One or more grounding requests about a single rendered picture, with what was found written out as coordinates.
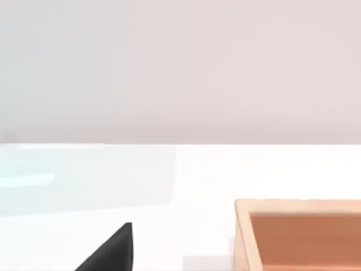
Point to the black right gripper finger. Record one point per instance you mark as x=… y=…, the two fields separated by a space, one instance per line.
x=115 y=251

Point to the shallow salmon-coloured box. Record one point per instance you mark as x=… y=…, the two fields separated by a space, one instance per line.
x=304 y=240

